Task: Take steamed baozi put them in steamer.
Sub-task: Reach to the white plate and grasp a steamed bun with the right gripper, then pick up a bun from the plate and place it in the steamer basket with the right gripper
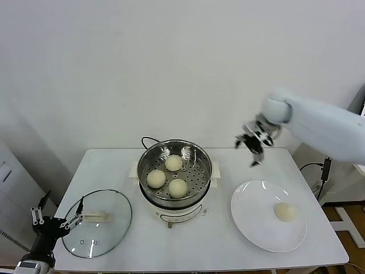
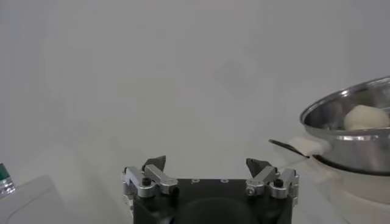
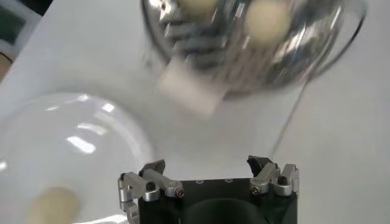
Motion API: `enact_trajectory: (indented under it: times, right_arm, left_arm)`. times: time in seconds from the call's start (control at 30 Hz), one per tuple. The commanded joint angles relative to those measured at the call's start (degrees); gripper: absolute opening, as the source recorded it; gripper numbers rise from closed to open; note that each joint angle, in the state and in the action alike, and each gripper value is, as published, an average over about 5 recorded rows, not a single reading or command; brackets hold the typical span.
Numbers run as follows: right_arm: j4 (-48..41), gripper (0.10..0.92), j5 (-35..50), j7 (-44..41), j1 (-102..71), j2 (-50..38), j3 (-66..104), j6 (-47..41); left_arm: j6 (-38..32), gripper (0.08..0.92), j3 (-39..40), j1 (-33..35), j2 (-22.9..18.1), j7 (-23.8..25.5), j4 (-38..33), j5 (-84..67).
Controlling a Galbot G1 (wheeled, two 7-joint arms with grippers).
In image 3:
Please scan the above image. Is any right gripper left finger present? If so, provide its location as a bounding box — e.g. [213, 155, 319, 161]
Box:
[117, 159, 185, 224]

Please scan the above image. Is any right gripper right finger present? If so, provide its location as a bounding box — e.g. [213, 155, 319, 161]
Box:
[246, 155, 300, 197]

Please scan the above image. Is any white steamed baozi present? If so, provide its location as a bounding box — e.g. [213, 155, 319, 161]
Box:
[243, 0, 293, 46]
[27, 186, 82, 224]
[178, 0, 219, 16]

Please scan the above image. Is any perforated steel steamer basket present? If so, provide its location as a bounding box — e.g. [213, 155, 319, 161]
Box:
[140, 0, 368, 100]

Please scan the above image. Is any round white plate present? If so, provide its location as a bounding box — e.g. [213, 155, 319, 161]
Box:
[0, 93, 158, 224]

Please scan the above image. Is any white framed dark panel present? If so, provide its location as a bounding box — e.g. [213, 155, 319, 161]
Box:
[0, 0, 42, 60]

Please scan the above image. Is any black cooker power cable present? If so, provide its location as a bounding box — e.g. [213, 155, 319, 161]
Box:
[269, 5, 368, 158]

